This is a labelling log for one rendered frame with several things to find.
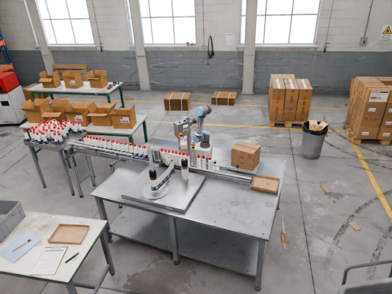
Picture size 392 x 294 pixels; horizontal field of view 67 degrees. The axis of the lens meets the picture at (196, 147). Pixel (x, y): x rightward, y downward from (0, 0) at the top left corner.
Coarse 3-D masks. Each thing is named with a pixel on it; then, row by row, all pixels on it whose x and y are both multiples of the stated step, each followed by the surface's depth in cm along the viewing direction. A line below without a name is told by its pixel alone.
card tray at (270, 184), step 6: (258, 174) 366; (258, 180) 361; (264, 180) 360; (270, 180) 360; (276, 180) 359; (252, 186) 346; (258, 186) 351; (264, 186) 350; (270, 186) 350; (276, 186) 350; (276, 192) 337
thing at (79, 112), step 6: (78, 102) 544; (84, 102) 542; (66, 108) 524; (72, 108) 542; (78, 108) 542; (84, 108) 540; (66, 114) 521; (72, 114) 519; (78, 114) 518; (84, 114) 518; (72, 120) 525; (78, 120) 524; (84, 120) 522; (90, 120) 543; (84, 126) 528
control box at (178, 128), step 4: (180, 120) 369; (176, 124) 360; (180, 124) 361; (188, 124) 368; (176, 128) 364; (180, 128) 364; (184, 128) 367; (188, 128) 371; (176, 132) 367; (180, 132) 366; (184, 132) 370; (188, 132) 373; (176, 136) 371
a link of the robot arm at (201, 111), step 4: (200, 108) 373; (204, 108) 375; (208, 108) 378; (196, 112) 379; (200, 112) 373; (204, 112) 375; (208, 112) 380; (200, 116) 378; (204, 116) 379; (200, 120) 383; (200, 124) 386; (196, 128) 394; (200, 128) 390; (196, 132) 396; (200, 132) 394; (192, 136) 400; (196, 136) 396; (200, 136) 396; (196, 140) 396; (200, 140) 400
